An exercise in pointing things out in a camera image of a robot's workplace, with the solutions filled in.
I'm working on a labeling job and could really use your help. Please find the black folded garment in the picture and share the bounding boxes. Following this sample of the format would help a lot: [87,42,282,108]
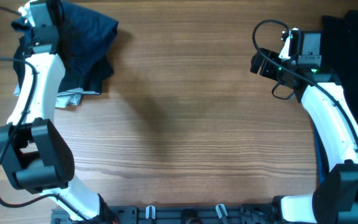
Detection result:
[13,37,114,96]

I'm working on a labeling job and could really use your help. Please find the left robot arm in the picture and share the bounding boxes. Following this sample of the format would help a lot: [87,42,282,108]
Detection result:
[0,1,119,223]

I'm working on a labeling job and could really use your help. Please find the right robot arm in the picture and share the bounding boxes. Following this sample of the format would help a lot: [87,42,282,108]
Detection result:
[250,28,358,223]

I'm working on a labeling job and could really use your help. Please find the black polo shirt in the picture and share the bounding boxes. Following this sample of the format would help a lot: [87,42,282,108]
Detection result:
[321,10,358,124]

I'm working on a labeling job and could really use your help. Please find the blue denim shorts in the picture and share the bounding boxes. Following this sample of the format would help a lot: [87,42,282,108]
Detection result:
[11,1,119,77]

